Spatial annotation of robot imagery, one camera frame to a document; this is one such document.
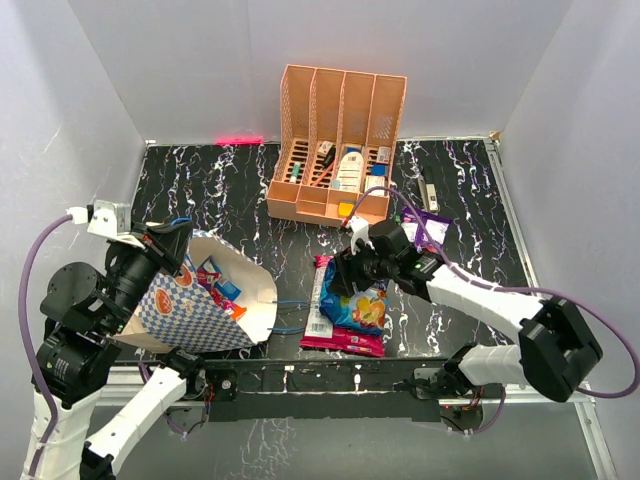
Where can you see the pink marker strip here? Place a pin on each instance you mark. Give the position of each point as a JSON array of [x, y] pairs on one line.
[[239, 140]]

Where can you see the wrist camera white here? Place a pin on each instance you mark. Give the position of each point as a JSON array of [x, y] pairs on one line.
[[359, 235], [112, 221]]

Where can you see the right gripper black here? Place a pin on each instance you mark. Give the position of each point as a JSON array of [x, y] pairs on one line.
[[347, 271]]

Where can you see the white small box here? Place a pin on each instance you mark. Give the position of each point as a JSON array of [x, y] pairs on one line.
[[379, 182]]

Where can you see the orange snack packet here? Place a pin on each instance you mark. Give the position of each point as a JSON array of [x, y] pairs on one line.
[[238, 312]]

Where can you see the white label bottle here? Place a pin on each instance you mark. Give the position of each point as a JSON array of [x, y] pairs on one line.
[[349, 173]]

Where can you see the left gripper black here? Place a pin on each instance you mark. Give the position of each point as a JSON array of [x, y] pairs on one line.
[[170, 240]]

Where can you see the purple snack packet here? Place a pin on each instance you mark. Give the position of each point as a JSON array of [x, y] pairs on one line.
[[426, 231]]

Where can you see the blue small snack packet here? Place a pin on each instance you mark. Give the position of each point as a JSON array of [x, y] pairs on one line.
[[228, 289]]

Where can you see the peach desk organizer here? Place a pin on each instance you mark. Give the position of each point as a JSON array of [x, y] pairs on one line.
[[326, 113]]

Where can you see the colourful candy packet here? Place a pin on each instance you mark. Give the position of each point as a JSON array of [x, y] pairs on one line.
[[363, 312]]

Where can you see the red pen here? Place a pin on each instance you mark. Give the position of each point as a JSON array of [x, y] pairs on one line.
[[324, 174]]

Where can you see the checkered paper bag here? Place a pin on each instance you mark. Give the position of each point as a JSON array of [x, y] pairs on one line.
[[177, 311]]

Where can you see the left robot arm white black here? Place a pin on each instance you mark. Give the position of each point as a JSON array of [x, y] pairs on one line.
[[83, 309]]

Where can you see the black grey stapler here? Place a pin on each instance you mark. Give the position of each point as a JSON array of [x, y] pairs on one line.
[[427, 188]]

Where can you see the pink snack packet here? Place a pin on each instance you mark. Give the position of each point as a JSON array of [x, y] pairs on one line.
[[320, 333]]

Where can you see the green white glue stick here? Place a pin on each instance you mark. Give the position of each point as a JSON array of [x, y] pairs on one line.
[[293, 178]]

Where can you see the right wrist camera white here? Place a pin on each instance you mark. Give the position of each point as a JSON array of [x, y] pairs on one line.
[[359, 235]]

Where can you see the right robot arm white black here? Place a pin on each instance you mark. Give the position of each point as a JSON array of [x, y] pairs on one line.
[[426, 276]]

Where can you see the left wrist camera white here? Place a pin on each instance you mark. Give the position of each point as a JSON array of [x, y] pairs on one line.
[[112, 221]]

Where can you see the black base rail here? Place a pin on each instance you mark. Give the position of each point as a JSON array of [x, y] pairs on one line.
[[324, 389]]

